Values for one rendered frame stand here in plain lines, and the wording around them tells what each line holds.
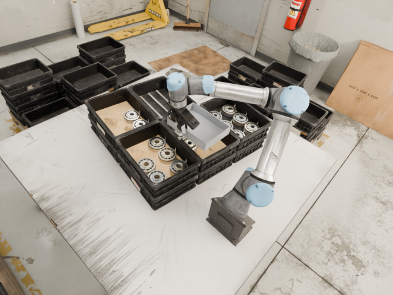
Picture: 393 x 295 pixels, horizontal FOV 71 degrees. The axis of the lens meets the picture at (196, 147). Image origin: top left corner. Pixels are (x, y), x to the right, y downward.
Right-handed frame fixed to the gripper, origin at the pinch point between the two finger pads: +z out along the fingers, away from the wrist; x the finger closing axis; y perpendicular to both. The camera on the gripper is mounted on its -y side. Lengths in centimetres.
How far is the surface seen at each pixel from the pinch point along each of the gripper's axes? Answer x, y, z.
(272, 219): -4, -56, 40
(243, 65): -176, 71, 115
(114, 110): 3, 63, 25
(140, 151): 16.2, 23.6, 21.4
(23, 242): 103, 76, 85
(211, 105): -43, 17, 30
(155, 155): 12.5, 15.1, 22.3
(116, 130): 14, 47, 22
